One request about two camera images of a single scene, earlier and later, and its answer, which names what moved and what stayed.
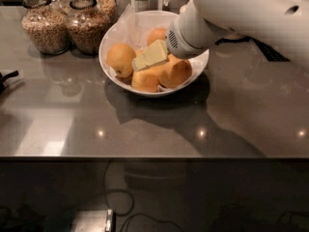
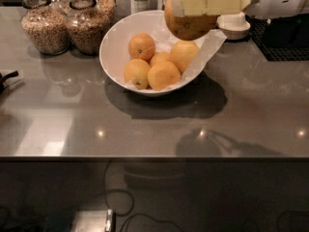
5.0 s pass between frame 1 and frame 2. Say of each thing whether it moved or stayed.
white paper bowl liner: moved
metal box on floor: stayed
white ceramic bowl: stayed
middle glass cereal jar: stayed
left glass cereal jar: stayed
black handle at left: stayed
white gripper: moved
